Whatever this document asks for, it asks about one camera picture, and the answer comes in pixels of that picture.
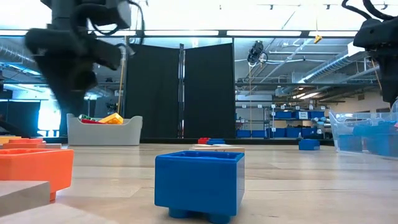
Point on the long orange toy brick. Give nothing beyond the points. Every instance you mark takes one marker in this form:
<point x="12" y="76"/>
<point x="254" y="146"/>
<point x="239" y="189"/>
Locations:
<point x="25" y="143"/>

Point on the long green toy brick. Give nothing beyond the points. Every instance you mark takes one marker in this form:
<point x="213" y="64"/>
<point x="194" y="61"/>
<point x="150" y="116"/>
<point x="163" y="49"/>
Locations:
<point x="85" y="117"/>

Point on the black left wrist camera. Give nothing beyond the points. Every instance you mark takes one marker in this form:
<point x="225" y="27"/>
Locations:
<point x="112" y="14"/>

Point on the silver ventilation duct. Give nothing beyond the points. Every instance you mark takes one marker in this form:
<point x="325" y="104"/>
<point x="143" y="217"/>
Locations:
<point x="15" y="54"/>

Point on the clear plastic bin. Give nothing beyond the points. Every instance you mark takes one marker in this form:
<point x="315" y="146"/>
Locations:
<point x="342" y="121"/>

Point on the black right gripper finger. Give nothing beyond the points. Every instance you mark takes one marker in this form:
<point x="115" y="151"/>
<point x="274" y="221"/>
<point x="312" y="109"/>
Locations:
<point x="390" y="81"/>

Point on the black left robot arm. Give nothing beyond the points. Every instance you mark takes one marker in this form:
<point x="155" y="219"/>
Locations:
<point x="62" y="12"/>

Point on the white plastic bin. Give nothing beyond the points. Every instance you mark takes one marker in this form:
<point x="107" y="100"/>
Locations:
<point x="102" y="133"/>

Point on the yellow hanging hook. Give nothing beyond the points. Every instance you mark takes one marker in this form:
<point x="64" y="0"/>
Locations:
<point x="317" y="39"/>

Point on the small red toy brick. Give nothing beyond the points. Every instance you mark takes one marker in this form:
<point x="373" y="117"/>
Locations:
<point x="203" y="141"/>

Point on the white ventilation duct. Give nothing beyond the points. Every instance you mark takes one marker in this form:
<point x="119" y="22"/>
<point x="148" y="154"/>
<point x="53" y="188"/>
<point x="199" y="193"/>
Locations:
<point x="329" y="65"/>

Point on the small orange toy brick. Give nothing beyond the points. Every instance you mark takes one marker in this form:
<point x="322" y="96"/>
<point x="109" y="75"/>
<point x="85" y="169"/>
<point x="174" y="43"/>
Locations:
<point x="34" y="168"/>

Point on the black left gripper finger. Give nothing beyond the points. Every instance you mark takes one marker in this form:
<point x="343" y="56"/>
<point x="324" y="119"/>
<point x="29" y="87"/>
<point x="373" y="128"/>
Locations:
<point x="105" y="54"/>
<point x="62" y="71"/>

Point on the black folding partition screen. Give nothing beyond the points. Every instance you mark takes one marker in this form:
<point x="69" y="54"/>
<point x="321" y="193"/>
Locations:
<point x="208" y="93"/>

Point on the shelf with blue bins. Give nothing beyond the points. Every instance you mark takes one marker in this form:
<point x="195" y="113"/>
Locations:
<point x="292" y="124"/>

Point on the black ceiling-hung device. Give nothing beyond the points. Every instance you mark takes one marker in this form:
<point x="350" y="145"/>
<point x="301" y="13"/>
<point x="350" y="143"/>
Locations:
<point x="256" y="51"/>

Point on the amber yellow toy brick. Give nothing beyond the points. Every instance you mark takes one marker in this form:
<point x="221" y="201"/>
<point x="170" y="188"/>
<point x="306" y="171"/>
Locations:
<point x="9" y="139"/>

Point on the long red toy brick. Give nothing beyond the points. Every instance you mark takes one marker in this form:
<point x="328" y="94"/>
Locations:
<point x="91" y="121"/>

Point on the grey background robot arm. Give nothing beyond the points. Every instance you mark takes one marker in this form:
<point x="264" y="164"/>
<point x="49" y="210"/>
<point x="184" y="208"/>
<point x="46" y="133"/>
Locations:
<point x="321" y="124"/>

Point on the black background robot arm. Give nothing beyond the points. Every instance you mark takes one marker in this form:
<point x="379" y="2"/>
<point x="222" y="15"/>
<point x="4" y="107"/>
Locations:
<point x="112" y="107"/>

